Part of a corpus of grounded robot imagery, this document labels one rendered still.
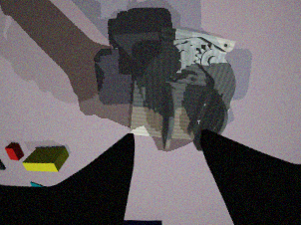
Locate yellow rectangular block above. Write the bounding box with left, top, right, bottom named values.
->
left=22, top=146, right=70, bottom=171

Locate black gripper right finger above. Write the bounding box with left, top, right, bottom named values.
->
left=200, top=129, right=301, bottom=225

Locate small red block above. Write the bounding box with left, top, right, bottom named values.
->
left=5, top=143, right=24, bottom=160

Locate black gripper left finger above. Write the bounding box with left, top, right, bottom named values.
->
left=0, top=133, right=136, bottom=225

